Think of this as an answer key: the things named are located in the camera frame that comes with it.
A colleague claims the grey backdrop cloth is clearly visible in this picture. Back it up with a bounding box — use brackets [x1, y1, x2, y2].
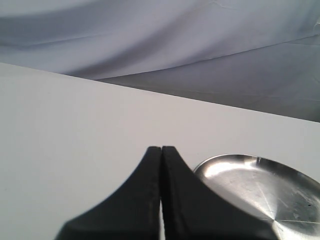
[0, 0, 320, 122]

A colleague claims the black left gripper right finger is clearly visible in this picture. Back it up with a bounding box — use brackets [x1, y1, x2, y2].
[161, 146, 277, 240]

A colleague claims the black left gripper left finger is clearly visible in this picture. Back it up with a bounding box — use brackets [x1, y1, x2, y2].
[56, 146, 162, 240]

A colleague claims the round stainless steel plate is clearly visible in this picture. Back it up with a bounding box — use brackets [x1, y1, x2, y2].
[194, 154, 320, 240]

